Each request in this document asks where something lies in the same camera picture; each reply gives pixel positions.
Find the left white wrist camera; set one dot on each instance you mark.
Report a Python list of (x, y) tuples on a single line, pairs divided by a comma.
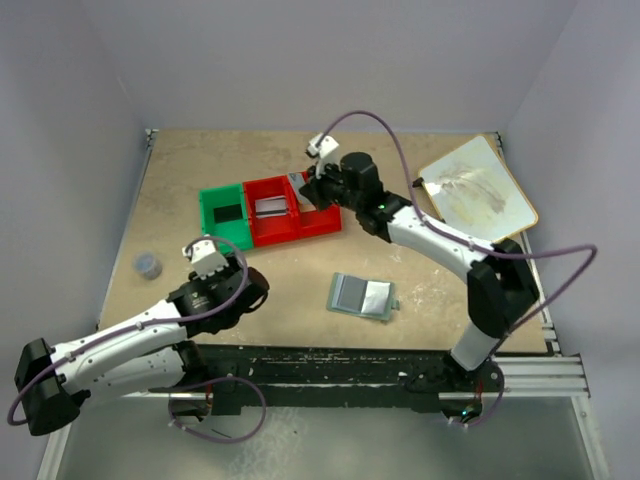
[(204, 257)]

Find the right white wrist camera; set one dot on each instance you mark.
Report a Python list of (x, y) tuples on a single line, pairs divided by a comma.
[(321, 146)]

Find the whiteboard with wooden frame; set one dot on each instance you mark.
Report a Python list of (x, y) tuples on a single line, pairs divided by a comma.
[(473, 191)]

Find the right red plastic bin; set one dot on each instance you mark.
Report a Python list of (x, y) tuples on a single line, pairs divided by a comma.
[(312, 222)]

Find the green card holder wallet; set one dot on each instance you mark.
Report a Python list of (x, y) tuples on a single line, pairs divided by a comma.
[(364, 298)]

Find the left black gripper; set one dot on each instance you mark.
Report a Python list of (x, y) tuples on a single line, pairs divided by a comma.
[(245, 292)]

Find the white striped card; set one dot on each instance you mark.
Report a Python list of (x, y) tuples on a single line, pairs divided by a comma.
[(271, 207)]

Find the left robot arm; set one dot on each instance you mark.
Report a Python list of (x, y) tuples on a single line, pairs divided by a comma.
[(153, 350)]

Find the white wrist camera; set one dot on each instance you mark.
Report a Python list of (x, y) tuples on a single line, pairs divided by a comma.
[(321, 146), (204, 257)]

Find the grey credit card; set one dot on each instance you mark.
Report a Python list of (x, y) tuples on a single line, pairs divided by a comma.
[(297, 181)]

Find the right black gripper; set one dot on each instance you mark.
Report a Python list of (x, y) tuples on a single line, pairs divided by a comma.
[(316, 190)]

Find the green plastic bin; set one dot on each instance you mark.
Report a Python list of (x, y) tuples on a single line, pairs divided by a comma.
[(238, 232)]

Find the black card in green bin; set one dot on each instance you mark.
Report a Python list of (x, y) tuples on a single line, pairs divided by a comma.
[(228, 213)]

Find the middle red plastic bin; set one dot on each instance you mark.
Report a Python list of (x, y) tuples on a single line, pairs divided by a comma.
[(274, 230)]

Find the red plastic bin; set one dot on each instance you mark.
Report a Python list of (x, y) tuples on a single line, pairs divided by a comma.
[(312, 222), (274, 230)]

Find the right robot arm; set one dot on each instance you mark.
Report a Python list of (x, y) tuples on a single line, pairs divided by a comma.
[(500, 285)]

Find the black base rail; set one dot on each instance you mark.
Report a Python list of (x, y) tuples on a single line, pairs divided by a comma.
[(424, 381)]

